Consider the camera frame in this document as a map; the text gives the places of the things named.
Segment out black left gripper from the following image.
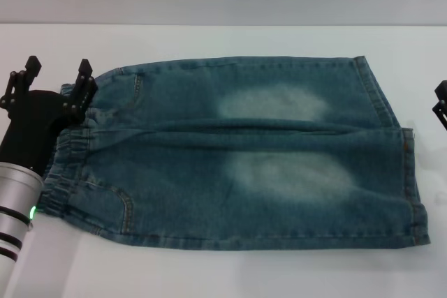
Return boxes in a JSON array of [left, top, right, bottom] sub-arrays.
[[0, 55, 98, 178]]

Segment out blue denim shorts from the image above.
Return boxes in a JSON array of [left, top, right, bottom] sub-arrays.
[[37, 54, 431, 251]]

